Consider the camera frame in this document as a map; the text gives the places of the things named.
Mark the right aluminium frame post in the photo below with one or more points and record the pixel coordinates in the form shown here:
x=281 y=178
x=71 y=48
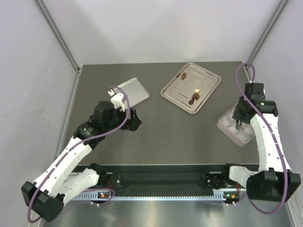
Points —
x=282 y=4

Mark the slotted cable duct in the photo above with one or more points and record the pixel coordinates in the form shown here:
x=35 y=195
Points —
x=216 y=195

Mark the milk chocolate block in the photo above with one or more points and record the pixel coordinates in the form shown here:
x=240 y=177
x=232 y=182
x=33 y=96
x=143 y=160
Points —
x=183 y=76

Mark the small plain metal tray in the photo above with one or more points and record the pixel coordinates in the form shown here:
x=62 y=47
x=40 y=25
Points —
x=135 y=91

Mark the pink chocolate tin box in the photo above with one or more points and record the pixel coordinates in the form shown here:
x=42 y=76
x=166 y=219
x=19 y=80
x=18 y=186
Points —
x=245 y=127

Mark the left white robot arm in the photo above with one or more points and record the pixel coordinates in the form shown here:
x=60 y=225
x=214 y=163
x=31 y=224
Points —
x=51 y=191

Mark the left aluminium frame post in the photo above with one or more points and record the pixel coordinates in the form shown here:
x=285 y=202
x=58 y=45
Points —
x=47 y=16

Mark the brown rectangular chocolate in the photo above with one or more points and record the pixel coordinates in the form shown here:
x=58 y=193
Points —
x=197 y=96

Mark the metal serving tongs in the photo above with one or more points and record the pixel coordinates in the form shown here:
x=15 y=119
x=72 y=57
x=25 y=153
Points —
x=238 y=125

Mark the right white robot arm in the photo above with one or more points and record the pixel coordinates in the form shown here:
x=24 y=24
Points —
x=274 y=180

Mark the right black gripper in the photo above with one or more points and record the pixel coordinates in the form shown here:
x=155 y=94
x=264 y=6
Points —
x=237 y=115

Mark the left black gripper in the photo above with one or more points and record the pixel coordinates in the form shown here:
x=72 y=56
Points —
x=132 y=124

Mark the aluminium frame post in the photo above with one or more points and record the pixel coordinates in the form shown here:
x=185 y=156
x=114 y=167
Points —
x=282 y=4
x=47 y=16

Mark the large stepped metal tray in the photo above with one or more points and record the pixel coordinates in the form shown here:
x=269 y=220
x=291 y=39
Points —
x=180 y=92

